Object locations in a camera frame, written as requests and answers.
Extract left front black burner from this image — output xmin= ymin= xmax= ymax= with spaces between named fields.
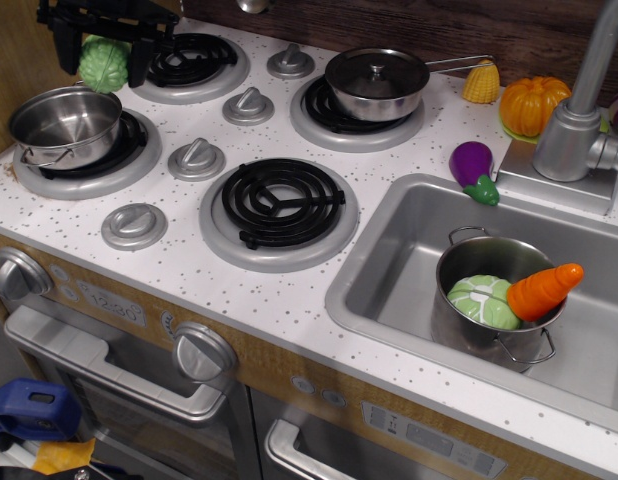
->
xmin=12 ymin=109 xmax=162 ymax=200

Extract silver oven dial left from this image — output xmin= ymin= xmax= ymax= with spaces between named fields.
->
xmin=0 ymin=247 xmax=54 ymax=301

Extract back right black burner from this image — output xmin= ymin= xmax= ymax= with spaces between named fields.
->
xmin=290 ymin=75 xmax=425 ymax=153

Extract silver faucet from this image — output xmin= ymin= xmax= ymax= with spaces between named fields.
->
xmin=496 ymin=1 xmax=618 ymax=215

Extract toy green cabbage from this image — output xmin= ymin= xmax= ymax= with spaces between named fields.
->
xmin=447 ymin=275 xmax=521 ymax=330

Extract silver dishwasher door handle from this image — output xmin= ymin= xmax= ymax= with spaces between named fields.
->
xmin=264 ymin=419 xmax=352 ymax=480

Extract toy orange pumpkin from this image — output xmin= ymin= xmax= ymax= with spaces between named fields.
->
xmin=499 ymin=76 xmax=572 ymax=138

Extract black burner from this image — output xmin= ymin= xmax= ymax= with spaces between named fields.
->
xmin=133 ymin=33 xmax=250 ymax=105
xmin=12 ymin=109 xmax=162 ymax=200
xmin=199 ymin=158 xmax=358 ymax=273
xmin=290 ymin=75 xmax=425 ymax=153

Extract yellow cloth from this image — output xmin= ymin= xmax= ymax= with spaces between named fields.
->
xmin=32 ymin=438 xmax=95 ymax=475

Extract silver sink basin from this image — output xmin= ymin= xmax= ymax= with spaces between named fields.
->
xmin=326 ymin=174 xmax=618 ymax=433

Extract silver oven door handle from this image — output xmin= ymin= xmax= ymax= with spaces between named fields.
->
xmin=5 ymin=306 xmax=226 ymax=424

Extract toy purple eggplant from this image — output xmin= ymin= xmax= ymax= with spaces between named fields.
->
xmin=449 ymin=141 xmax=500 ymax=206

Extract green bumpy toy squash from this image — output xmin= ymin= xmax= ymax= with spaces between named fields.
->
xmin=78 ymin=35 xmax=131 ymax=94

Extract silver oven dial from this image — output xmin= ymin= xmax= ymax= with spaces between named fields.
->
xmin=172 ymin=322 xmax=237 ymax=383
xmin=0 ymin=247 xmax=54 ymax=301

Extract blue clamp tool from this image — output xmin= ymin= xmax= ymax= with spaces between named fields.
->
xmin=0 ymin=378 xmax=82 ymax=441

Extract toy yellow corn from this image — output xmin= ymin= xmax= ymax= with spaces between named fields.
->
xmin=462 ymin=59 xmax=500 ymax=104

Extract back left black burner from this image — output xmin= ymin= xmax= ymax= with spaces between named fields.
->
xmin=133 ymin=33 xmax=250 ymax=105

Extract hanging silver utensil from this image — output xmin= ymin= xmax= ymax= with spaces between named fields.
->
xmin=236 ymin=0 xmax=275 ymax=15

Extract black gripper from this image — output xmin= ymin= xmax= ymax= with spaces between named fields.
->
xmin=37 ymin=0 xmax=180 ymax=88

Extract silver oven dial right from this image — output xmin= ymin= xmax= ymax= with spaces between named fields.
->
xmin=172 ymin=322 xmax=237 ymax=383

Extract steel pot on left burner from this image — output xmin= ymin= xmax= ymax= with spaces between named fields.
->
xmin=8 ymin=86 xmax=123 ymax=171

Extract toy orange carrot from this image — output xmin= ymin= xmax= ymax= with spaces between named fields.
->
xmin=506 ymin=263 xmax=584 ymax=322

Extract silver stove knob front left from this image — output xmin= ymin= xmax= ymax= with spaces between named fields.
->
xmin=101 ymin=203 xmax=168 ymax=251

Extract silver stove knob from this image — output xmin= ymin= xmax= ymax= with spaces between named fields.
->
xmin=222 ymin=87 xmax=275 ymax=126
xmin=266 ymin=43 xmax=315 ymax=80
xmin=101 ymin=203 xmax=168 ymax=251
xmin=167 ymin=138 xmax=226 ymax=182

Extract silver stove knob upper middle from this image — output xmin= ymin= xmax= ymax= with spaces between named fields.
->
xmin=222 ymin=87 xmax=275 ymax=126

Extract silver stove knob back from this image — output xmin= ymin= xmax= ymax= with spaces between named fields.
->
xmin=266 ymin=43 xmax=315 ymax=80

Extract steel pot in sink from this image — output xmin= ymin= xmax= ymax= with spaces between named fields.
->
xmin=431 ymin=226 xmax=584 ymax=372

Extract steel pan with lid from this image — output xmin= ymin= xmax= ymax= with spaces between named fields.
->
xmin=325 ymin=47 xmax=495 ymax=122

